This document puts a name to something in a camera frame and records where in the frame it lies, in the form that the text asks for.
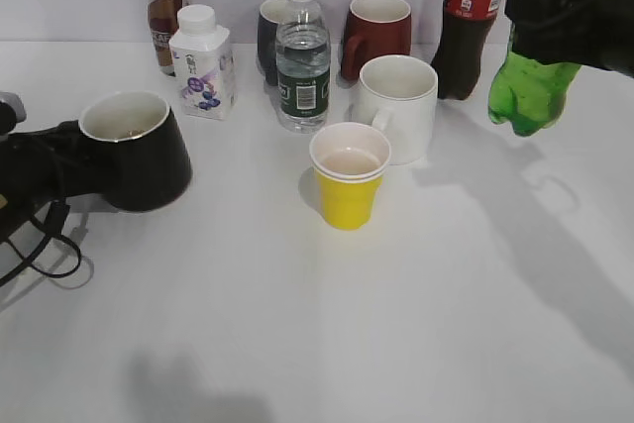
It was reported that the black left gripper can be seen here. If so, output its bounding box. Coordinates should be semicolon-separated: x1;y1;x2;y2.
1;121;120;240

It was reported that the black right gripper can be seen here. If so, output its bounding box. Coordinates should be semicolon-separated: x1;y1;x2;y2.
504;0;633;77

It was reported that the green soda bottle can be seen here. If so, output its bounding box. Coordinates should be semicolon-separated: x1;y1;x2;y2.
488;16;587;137

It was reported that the black ceramic mug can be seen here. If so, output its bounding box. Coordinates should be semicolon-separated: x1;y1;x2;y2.
78;91;193;212

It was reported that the white ceramic mug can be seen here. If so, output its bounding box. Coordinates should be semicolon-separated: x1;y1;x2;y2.
349;54;438;165

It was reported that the dark red mug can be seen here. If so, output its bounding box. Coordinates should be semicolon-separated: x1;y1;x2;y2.
340;0;412;81

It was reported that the dark blue-grey mug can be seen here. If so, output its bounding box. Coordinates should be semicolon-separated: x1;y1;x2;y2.
257;0;287;86

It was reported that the cola bottle red label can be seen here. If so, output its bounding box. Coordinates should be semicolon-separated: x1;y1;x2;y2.
431;0;501;100

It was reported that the white blueberry yogurt bottle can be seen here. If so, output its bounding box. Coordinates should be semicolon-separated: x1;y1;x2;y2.
169;4;236;120

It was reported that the brown coffee drink bottle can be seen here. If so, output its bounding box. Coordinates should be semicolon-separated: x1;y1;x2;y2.
147;0;188;76

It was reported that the yellow paper cup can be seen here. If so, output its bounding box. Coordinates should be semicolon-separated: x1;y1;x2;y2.
309;122;391;230

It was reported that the clear water bottle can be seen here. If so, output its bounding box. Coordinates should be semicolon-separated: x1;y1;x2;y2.
275;0;331;134

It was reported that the black cable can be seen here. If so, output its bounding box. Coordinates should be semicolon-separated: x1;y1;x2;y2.
0;198;90;288

